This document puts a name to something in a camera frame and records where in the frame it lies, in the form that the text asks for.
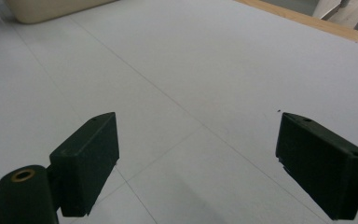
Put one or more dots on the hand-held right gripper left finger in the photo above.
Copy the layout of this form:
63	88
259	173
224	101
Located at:
84	161

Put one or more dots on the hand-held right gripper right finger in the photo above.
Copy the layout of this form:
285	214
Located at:
320	161

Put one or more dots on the beige plastic basket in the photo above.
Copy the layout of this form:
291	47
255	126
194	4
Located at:
49	9

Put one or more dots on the wooden table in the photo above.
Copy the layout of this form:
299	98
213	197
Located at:
323	26

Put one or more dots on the white table mat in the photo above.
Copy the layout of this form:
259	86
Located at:
199	77

